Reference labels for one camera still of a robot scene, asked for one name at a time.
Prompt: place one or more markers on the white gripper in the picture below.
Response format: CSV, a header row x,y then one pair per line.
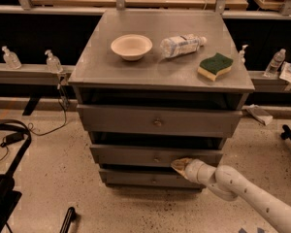
x,y
193,170

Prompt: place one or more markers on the black stand leg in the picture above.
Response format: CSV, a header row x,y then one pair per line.
x,y
286,134

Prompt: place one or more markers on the green yellow sponge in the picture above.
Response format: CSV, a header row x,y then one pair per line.
x,y
215,66

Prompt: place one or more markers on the grey drawer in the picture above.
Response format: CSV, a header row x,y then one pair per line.
x,y
145,178
159,121
149,156

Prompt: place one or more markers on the white plastic packet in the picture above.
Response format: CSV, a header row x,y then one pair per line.
x,y
285,73

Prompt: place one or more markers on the grey top drawer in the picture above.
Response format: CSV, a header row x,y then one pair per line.
x,y
159,121

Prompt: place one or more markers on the white ceramic bowl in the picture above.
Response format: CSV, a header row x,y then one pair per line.
x,y
131,47

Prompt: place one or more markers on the left sanitizer pump bottle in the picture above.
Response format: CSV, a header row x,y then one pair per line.
x,y
11,58

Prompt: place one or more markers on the clear plastic water bottle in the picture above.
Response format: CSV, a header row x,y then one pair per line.
x,y
181,45

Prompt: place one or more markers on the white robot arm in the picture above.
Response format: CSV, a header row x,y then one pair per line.
x,y
227,183

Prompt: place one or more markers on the paper packet on floor ledge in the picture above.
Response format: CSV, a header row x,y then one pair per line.
x,y
260,114

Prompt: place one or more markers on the black power adapter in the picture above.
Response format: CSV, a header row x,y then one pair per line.
x,y
11,139

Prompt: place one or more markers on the sanitizer pump bottle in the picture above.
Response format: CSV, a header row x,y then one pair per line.
x,y
53,62
11,58

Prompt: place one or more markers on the grey wooden drawer cabinet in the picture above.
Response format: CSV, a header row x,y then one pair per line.
x,y
102,77

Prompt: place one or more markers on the black chair frame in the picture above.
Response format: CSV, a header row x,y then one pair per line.
x,y
8,197

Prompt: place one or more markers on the grey bottom drawer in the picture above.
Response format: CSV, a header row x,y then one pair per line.
x,y
145,178

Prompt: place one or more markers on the upright clear water bottle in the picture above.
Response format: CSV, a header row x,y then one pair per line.
x,y
275,63

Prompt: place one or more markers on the small sanitizer bottle behind cabinet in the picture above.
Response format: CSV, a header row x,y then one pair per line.
x,y
242,53

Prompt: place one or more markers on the black bar bottom floor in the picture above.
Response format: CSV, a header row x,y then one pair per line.
x,y
69,224

